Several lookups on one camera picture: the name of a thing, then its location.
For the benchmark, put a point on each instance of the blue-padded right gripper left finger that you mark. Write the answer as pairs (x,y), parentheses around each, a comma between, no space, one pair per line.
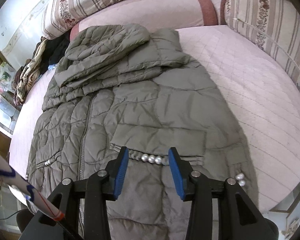
(104,185)

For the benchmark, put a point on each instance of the olive green hooded puffer jacket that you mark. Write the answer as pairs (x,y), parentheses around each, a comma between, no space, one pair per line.
(122,85)

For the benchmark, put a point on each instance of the striped floral folded quilt right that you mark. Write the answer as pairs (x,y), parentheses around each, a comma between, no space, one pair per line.
(273,26)

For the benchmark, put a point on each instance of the brown beige patterned blanket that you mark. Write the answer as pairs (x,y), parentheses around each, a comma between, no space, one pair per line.
(27,75)

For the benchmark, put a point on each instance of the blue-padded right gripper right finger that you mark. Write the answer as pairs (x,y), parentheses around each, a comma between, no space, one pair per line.
(192,186)

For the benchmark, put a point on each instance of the pink rolled quilt back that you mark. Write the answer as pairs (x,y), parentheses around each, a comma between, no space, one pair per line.
(153,15)

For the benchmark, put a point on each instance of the floral printed bag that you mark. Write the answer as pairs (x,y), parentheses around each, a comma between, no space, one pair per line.
(7,75)

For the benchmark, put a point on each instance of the black clothes pile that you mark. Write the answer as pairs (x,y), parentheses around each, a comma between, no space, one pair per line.
(54,51)

